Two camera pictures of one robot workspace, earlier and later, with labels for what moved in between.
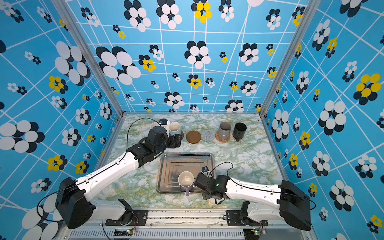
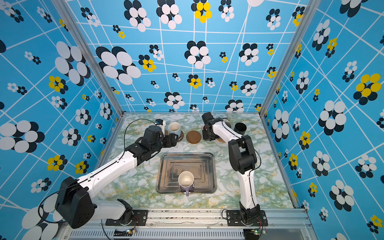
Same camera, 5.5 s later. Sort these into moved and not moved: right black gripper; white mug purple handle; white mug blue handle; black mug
Moved: right black gripper
Not moved: white mug blue handle; black mug; white mug purple handle
